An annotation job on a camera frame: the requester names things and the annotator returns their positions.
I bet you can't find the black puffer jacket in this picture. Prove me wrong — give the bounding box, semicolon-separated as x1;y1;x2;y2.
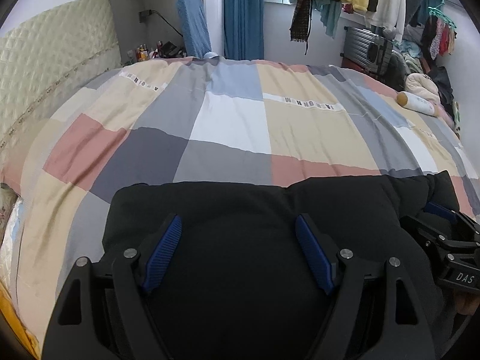
101;172;459;359

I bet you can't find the person's right hand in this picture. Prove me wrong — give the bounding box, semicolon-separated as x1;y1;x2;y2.
455;292;480;316

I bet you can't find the patchwork bed quilt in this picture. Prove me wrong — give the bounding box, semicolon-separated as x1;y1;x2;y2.
1;58;479;341

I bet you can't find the yellow cartoon pillow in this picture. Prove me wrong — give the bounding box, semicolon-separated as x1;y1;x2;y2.
1;283;41;359

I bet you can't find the nightstand bottles clutter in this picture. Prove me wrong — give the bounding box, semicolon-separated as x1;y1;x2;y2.
127;41;186;63

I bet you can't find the blue covered chair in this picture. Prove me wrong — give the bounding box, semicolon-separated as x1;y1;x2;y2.
176;0;212;59

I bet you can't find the grey ribbed suitcase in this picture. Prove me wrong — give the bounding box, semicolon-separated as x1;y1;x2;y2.
341;26;393;77

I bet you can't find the cream quilted headboard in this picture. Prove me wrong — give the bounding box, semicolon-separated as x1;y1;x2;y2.
1;0;120;163

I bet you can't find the teal sock hanger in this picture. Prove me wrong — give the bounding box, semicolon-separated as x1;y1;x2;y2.
427;0;457;30

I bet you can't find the white hoodie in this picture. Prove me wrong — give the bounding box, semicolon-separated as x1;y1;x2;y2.
365;0;406;42

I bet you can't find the blue curtain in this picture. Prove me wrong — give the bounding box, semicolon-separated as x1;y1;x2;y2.
223;0;264;60

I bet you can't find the plaid brown scarf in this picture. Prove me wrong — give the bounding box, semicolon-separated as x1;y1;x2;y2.
289;0;333;44

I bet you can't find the black wall charger cable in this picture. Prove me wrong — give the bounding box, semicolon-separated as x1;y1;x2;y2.
139;9;185;38

